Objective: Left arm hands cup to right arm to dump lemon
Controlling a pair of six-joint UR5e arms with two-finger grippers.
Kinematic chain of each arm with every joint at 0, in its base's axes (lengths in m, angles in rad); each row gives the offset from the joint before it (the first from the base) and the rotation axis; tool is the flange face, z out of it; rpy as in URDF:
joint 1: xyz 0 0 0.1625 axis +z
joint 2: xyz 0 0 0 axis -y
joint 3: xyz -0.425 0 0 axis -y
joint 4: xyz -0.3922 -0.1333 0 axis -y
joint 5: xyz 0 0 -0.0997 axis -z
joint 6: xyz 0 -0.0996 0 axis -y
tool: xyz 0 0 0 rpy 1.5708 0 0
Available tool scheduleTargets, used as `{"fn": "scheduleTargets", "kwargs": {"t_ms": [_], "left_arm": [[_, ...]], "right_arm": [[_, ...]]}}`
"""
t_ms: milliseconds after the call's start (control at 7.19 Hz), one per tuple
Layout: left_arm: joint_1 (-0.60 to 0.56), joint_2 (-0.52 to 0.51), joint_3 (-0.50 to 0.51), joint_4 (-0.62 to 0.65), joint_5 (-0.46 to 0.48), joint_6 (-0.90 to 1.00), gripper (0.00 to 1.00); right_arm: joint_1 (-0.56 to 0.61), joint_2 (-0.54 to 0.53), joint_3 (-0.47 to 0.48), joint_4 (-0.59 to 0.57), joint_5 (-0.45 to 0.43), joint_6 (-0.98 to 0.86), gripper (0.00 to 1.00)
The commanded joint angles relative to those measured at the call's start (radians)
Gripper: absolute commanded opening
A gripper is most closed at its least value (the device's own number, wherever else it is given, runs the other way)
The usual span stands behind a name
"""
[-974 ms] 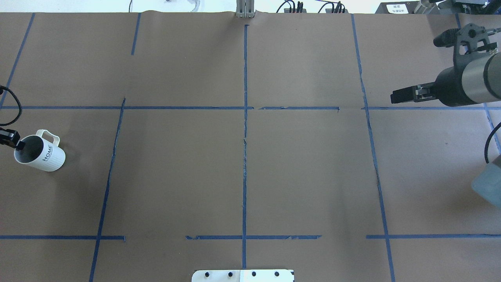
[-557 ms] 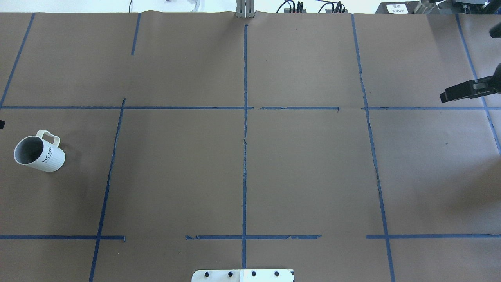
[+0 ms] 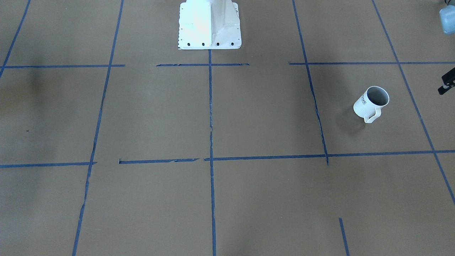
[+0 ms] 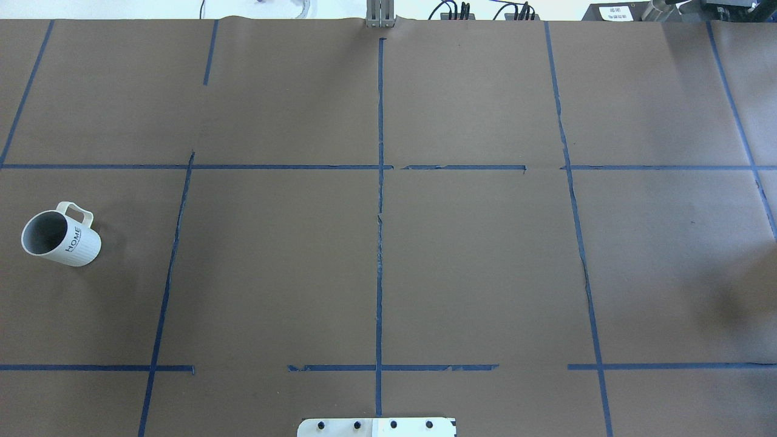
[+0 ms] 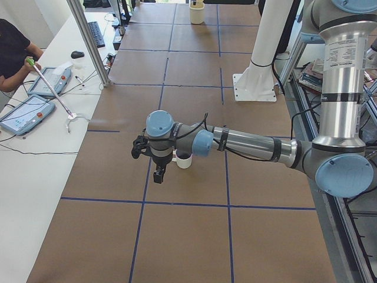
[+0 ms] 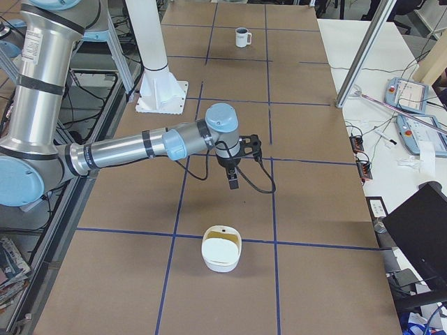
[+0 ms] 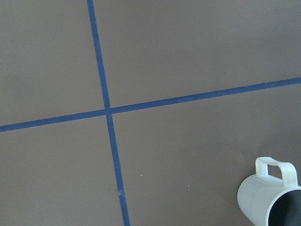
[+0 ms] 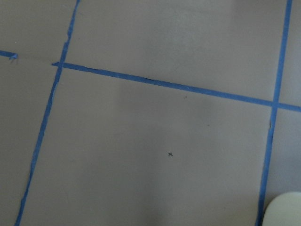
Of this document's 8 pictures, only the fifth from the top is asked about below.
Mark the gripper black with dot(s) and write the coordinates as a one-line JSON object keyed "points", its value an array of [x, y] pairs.
{"points": [[161, 160]]}

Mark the white ribbed mug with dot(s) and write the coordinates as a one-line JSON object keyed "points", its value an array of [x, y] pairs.
{"points": [[182, 158]]}

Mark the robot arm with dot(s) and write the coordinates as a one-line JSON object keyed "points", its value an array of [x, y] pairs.
{"points": [[329, 20]]}

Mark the far teach pendant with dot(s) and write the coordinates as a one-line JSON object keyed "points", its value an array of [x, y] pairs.
{"points": [[57, 79]]}

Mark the teach pendant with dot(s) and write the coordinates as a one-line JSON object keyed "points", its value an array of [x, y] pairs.
{"points": [[57, 79], [24, 117]]}

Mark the black computer mouse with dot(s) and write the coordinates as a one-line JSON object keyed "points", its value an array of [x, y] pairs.
{"points": [[77, 54]]}

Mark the near teach pendant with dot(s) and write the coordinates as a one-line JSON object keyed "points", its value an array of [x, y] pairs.
{"points": [[24, 117]]}

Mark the black keyboard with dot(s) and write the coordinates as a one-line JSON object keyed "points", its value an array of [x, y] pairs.
{"points": [[96, 34]]}

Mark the white bowl with lid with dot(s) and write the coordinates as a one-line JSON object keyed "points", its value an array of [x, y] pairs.
{"points": [[196, 8]]}

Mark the stack of books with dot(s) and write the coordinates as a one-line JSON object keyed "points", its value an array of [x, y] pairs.
{"points": [[312, 75]]}

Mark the person in black shirt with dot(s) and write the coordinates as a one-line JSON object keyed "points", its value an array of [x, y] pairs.
{"points": [[15, 49]]}

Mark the green handled reacher grabber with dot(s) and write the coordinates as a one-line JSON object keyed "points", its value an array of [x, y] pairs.
{"points": [[71, 116]]}

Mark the aluminium frame post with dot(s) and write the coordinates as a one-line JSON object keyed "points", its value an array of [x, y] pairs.
{"points": [[79, 16]]}

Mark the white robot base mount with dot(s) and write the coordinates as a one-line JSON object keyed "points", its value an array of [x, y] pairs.
{"points": [[256, 82]]}

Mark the aluminium side frame rack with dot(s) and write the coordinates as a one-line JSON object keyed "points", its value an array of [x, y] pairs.
{"points": [[334, 160]]}

